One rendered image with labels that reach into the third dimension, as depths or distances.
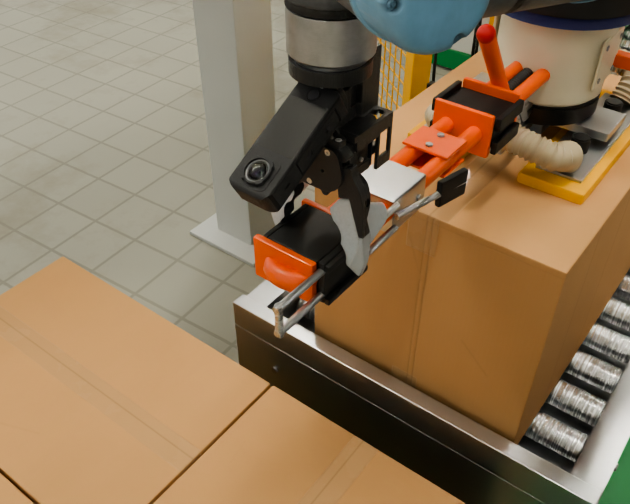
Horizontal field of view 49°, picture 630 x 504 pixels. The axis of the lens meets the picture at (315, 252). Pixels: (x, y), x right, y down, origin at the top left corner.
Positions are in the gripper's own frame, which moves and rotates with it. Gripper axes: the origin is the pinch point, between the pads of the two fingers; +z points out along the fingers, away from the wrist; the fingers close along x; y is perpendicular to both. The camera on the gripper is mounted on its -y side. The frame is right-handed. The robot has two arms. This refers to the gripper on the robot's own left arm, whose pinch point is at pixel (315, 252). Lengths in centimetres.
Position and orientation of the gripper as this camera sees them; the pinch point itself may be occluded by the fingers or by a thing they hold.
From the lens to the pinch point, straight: 68.8
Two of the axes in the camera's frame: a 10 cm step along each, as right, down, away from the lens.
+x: -7.9, -3.9, 4.7
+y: 6.1, -5.1, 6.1
